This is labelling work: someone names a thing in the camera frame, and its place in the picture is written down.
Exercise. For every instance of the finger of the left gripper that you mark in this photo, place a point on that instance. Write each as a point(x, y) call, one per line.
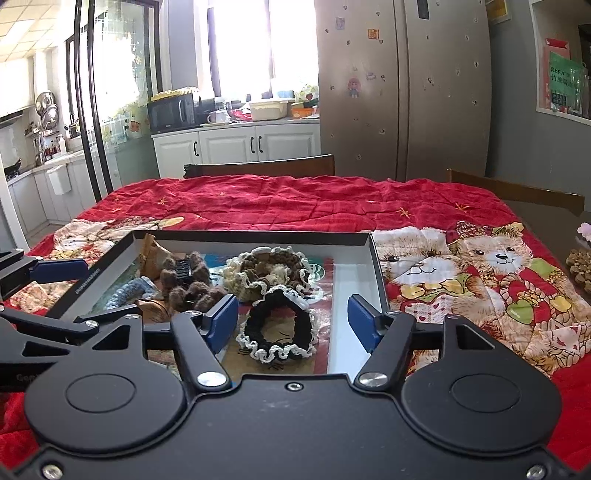
point(31, 344)
point(19, 270)

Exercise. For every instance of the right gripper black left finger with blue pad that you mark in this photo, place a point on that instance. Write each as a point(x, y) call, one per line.
point(198, 338)

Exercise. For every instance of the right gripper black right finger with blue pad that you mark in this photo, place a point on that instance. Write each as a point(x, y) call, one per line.
point(387, 337)

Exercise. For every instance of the brown fuzzy hair claw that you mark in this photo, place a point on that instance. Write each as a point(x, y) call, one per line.
point(199, 296)
point(182, 272)

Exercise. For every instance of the blue white crochet scrunchie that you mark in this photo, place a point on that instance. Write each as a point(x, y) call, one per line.
point(140, 288)

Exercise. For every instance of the olive cream crochet scrunchie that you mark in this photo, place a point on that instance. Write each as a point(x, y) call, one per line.
point(268, 267)

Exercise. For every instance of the tan paper packet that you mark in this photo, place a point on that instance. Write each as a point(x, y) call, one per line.
point(153, 311)
point(152, 257)

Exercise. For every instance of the white plastic bin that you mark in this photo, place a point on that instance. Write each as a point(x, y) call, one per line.
point(58, 179)

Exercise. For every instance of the black shallow cardboard box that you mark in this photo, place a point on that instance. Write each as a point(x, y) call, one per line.
point(342, 264)

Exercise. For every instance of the red quilted bedspread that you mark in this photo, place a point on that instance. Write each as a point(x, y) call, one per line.
point(324, 203)

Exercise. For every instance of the dark wooden chair back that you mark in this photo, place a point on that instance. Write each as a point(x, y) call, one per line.
point(322, 165)

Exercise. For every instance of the wooden chair right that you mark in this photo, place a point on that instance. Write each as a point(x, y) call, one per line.
point(574, 203)

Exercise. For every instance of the white kitchen cabinet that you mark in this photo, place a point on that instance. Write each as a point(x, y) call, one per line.
point(236, 143)

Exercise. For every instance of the black microwave oven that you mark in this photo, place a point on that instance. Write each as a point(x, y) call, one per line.
point(173, 113)

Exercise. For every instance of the beige storage container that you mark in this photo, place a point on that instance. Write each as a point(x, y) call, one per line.
point(268, 109)

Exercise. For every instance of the steel double door refrigerator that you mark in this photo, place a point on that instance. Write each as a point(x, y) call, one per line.
point(405, 87)

